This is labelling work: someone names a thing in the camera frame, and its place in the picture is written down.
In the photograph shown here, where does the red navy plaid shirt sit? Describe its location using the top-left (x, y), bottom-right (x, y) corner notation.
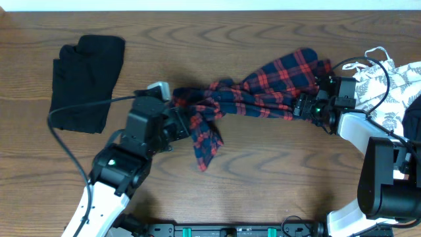
top-left (170, 48), bottom-right (332, 171)

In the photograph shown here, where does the white fern print cloth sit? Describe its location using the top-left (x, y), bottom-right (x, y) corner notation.
top-left (342, 46), bottom-right (420, 136)

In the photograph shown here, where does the dark navy garment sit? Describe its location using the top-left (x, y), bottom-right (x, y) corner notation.
top-left (402, 96), bottom-right (421, 142)

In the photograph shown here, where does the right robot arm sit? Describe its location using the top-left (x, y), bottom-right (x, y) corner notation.
top-left (293, 76), bottom-right (420, 236)

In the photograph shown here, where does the black folded garment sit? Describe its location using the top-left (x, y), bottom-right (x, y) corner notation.
top-left (50, 35), bottom-right (126, 134)

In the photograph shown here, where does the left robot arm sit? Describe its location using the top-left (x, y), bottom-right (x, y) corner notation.
top-left (63, 92), bottom-right (190, 236)

